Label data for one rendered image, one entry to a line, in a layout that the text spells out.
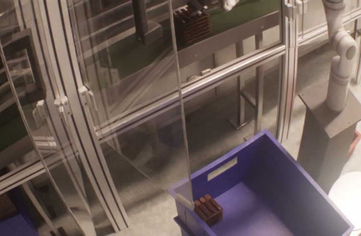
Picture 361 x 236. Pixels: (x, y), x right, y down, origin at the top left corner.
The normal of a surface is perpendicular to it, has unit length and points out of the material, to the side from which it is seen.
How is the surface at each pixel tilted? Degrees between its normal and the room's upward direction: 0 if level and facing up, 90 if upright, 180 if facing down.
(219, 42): 90
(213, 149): 0
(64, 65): 90
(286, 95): 90
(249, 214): 0
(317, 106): 0
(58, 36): 90
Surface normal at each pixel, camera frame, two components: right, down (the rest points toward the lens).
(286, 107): 0.51, 0.59
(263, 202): -0.08, -0.68
